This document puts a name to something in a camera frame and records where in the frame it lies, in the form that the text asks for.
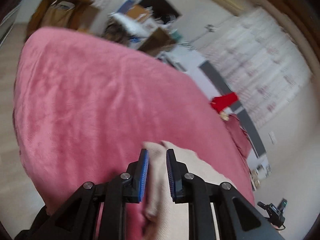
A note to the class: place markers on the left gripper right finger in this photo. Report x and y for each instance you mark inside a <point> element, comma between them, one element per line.
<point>207,214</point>

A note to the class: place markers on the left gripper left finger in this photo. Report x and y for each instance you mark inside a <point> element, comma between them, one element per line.
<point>107,217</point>

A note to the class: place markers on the cream knitted sweater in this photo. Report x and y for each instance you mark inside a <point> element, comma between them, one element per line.
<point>166,217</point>

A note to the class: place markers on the right white nightstand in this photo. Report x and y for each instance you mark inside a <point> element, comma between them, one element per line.
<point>259,169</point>

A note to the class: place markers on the pink pillow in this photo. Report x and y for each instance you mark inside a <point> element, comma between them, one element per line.
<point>239,136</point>

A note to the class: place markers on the small beige plush toy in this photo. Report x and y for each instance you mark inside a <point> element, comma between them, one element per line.
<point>224,116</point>

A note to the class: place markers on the red garment on headboard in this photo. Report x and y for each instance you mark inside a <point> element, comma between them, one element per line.
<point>220,103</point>

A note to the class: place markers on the pink bed blanket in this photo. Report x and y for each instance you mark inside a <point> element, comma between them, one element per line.
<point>85,107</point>

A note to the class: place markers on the grey white headboard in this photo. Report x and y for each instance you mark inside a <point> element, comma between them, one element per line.
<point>211,83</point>

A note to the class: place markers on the patterned window curtain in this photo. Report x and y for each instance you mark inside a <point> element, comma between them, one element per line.
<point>259,61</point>

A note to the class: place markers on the wooden desk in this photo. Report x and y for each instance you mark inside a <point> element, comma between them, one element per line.
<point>158,41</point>

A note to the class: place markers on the white pillow on chair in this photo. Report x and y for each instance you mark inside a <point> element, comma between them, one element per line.
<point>131,26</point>

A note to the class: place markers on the brown side table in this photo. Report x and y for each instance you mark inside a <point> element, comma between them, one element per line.
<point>74,21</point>

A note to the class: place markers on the brown paper bag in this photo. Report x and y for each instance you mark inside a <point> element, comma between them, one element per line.
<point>58,14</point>

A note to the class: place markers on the wall power socket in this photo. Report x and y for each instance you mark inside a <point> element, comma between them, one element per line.
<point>272,137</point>

